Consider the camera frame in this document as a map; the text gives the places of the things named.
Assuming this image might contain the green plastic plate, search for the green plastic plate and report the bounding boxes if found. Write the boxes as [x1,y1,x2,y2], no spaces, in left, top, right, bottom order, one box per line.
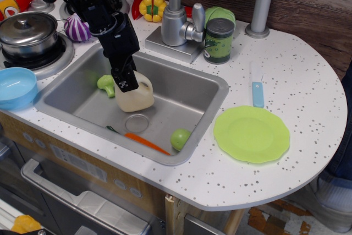
[213,106,290,163]

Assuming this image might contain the green label tin can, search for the green label tin can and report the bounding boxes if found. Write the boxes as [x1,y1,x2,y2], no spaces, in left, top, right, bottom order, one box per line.
[203,18,235,64]

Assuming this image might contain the green toy broccoli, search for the green toy broccoli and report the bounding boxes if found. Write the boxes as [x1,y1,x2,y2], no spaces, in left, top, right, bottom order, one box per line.
[97,75,115,98]

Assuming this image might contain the steel pot with lid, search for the steel pot with lid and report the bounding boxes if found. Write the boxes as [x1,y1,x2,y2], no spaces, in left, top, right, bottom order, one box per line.
[1,12,58,58]

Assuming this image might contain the toy oven door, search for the toy oven door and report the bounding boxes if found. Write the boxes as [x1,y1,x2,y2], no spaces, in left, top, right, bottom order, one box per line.
[21,159,166,234]

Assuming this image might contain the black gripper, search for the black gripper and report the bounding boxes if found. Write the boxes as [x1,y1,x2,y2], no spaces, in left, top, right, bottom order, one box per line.
[90,12,140,92]

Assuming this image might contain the blue handled toy knife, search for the blue handled toy knife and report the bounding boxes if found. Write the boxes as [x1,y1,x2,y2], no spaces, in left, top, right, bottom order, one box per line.
[250,61,265,108]

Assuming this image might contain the yellow object on floor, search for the yellow object on floor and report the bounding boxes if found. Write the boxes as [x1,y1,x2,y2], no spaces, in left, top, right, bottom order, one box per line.
[10,215,42,234]

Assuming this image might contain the grey white shoe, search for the grey white shoe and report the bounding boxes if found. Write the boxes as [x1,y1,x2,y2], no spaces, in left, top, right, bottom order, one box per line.
[287,177,351,233]

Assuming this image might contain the red ketchup bottle toy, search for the red ketchup bottle toy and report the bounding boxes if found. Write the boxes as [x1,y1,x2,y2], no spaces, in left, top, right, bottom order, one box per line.
[0,0,33,21]

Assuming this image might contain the silver toy faucet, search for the silver toy faucet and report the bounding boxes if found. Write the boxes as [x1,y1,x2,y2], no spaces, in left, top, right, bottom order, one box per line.
[145,0,205,63]

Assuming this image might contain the red toy chili pepper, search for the red toy chili pepper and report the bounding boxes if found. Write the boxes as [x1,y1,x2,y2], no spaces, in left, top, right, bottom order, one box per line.
[131,0,143,20]

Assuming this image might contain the blue plastic bowl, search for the blue plastic bowl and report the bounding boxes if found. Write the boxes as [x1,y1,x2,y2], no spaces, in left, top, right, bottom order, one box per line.
[1,67,38,110]

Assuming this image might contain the front left stove burner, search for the front left stove burner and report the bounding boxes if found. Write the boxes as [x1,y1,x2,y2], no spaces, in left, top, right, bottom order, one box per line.
[1,33,74,80]

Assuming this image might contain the person leg in jeans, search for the person leg in jeans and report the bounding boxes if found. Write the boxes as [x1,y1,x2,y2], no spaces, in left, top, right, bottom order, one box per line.
[320,61,352,189]

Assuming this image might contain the purple striped toy onion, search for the purple striped toy onion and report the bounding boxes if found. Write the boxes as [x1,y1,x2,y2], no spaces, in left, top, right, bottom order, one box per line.
[64,13,91,42]

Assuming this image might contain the white detergent bottle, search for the white detergent bottle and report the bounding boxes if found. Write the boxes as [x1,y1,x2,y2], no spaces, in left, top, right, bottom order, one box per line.
[114,71,155,112]

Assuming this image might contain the green toy cabbage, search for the green toy cabbage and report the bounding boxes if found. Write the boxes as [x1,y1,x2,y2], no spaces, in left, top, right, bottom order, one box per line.
[205,6,236,28]

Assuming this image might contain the grey metal pole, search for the grey metal pole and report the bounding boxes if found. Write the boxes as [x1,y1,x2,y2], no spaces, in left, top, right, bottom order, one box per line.
[245,0,271,39]

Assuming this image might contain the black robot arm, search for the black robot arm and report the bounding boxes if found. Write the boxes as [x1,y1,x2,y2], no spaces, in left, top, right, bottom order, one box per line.
[43,0,139,92]

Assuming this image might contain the grey stove knob front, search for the grey stove knob front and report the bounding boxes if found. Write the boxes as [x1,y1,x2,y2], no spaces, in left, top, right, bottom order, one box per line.
[27,0,55,13]

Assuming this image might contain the green toy apple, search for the green toy apple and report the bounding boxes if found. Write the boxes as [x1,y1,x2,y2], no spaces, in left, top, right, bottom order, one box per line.
[170,128,191,151]

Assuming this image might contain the yellow toy bell pepper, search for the yellow toy bell pepper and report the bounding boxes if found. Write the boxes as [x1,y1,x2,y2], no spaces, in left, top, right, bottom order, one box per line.
[139,0,167,23]

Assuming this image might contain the grey metal sink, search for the grey metal sink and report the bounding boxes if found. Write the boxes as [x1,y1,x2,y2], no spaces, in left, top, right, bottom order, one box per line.
[35,44,229,166]

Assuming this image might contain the orange toy carrot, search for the orange toy carrot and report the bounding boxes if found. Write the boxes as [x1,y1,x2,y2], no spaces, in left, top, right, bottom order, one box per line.
[123,133,171,156]

